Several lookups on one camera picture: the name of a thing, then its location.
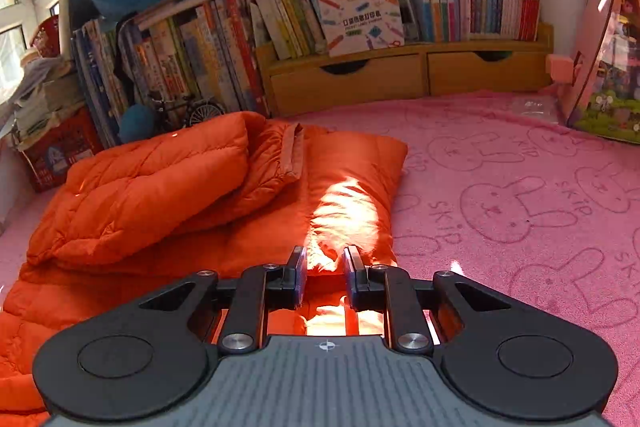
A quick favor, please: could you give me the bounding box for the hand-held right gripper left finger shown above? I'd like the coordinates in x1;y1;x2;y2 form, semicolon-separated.
135;246;307;354

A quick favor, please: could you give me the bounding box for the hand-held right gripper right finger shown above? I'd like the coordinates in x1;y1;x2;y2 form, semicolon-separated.
344;245;513;354

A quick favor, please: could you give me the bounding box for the orange puffer jacket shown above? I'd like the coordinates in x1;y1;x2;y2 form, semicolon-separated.
0;111;410;413

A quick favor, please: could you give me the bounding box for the pink rabbit-print blanket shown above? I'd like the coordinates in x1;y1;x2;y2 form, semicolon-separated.
0;89;640;408

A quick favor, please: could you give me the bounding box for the black miniature bicycle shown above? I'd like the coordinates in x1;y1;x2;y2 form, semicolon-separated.
147;91;228;130

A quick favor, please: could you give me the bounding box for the wooden drawer organizer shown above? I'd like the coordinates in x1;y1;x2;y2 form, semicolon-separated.
255;22;556;118

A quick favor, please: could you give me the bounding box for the blue round plush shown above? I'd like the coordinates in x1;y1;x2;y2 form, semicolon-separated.
117;104;160;145

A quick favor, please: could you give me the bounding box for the clear plastic bag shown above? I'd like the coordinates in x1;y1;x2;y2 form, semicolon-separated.
510;96;557;124

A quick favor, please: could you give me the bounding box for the row of tall books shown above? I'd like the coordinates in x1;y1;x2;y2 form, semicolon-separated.
70;0;271;148

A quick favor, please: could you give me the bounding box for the white colourful printed box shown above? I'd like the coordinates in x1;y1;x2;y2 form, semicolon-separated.
317;0;406;58

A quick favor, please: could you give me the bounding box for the large red plastic basket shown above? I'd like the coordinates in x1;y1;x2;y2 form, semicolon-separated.
20;107;106;194

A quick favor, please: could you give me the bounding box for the stack of workbooks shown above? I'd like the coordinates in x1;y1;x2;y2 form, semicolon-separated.
0;54;88;152

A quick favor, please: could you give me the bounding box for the pink house-shaped box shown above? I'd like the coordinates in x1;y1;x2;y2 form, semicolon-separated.
545;0;640;142

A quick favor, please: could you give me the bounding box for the white board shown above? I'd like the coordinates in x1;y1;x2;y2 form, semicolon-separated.
541;0;596;58

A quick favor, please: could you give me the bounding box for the small red plastic basket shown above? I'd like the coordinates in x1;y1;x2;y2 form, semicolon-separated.
29;16;61;58

